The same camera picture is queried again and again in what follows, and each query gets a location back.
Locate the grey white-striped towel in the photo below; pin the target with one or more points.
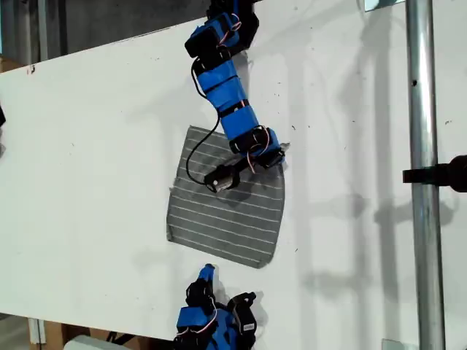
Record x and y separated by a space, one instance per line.
219 226

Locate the brown cardboard box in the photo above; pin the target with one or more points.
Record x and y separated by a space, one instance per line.
91 333

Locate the white foam box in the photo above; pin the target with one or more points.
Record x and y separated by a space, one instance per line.
91 343

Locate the black clamp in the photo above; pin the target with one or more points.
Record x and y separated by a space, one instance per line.
441 174

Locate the black object at table edge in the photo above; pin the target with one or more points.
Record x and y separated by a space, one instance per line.
1 116

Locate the black camera stalk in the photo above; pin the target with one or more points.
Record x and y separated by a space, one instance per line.
241 298
244 165

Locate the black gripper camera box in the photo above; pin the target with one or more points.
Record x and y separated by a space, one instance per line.
245 321
220 178

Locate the steel post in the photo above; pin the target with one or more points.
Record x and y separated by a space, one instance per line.
425 182

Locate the white table leg bracket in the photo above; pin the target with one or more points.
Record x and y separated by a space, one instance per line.
36 331

